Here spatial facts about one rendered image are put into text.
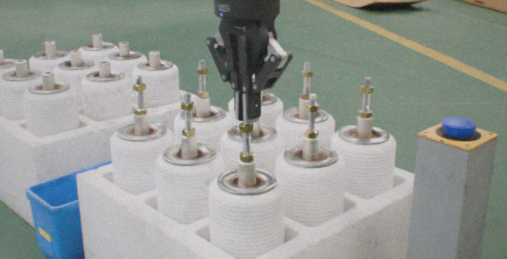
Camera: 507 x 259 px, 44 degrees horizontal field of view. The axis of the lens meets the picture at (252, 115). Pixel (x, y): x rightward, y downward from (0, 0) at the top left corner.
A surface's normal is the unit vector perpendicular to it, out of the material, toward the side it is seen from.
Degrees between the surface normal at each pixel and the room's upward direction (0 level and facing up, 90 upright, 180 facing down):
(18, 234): 0
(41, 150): 90
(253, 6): 90
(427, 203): 90
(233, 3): 90
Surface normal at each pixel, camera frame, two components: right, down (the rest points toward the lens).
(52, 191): 0.69, 0.21
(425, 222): -0.73, 0.22
